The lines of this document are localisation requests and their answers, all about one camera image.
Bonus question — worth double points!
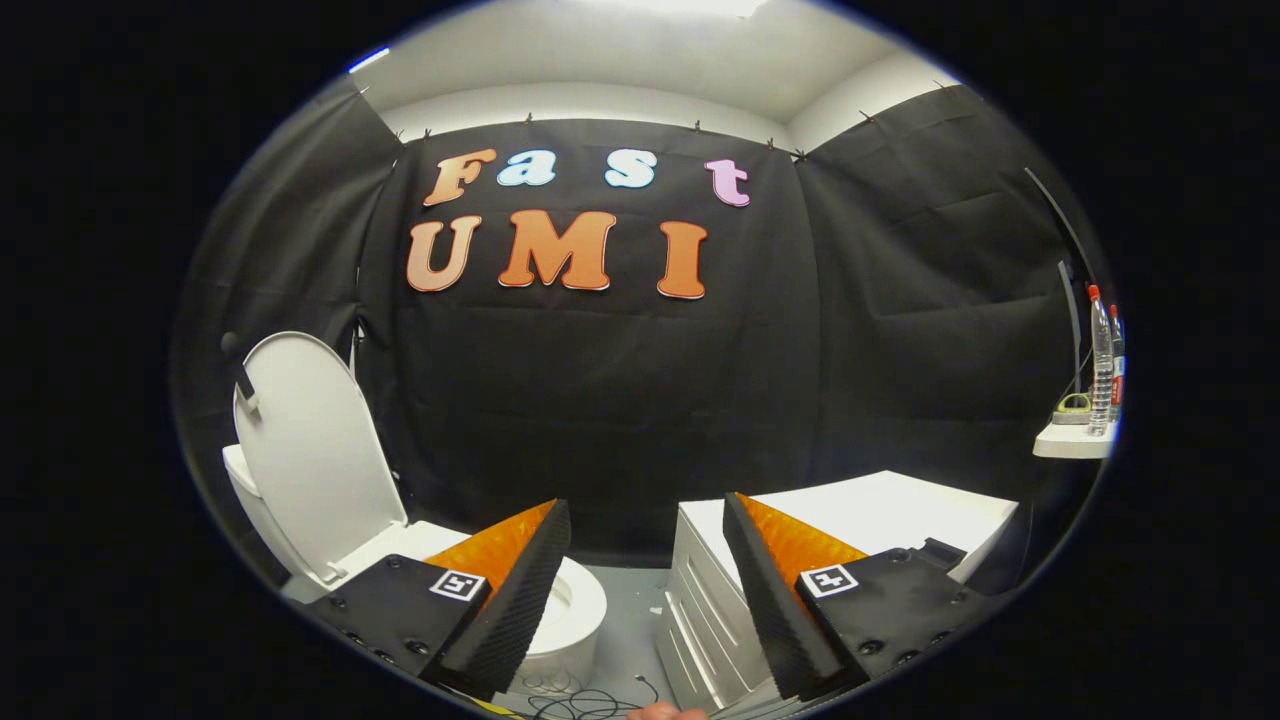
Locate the white toilet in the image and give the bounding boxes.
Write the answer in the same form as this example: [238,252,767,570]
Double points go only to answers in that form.
[221,443,609,697]

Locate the white drawer cabinet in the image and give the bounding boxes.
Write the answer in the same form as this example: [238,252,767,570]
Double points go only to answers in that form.
[655,470,1021,717]

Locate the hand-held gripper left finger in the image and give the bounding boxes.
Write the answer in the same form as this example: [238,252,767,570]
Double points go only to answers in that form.
[305,498,573,702]

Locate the curved black pole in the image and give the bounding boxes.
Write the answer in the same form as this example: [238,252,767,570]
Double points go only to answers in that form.
[1023,167,1103,396]

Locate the white wall shelf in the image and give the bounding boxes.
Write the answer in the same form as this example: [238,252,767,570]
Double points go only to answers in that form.
[1032,418,1117,461]

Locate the clear water bottle red cap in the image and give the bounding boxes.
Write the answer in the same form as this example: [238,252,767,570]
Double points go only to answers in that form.
[1087,285,1115,437]
[1108,305,1128,422]

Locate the black floor cables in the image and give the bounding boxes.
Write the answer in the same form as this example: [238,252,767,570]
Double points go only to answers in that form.
[520,672,663,720]

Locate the black backdrop cloth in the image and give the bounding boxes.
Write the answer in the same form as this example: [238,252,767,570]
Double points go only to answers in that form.
[170,78,1106,601]

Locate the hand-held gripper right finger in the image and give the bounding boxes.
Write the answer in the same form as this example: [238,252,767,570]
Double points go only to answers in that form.
[722,491,996,702]

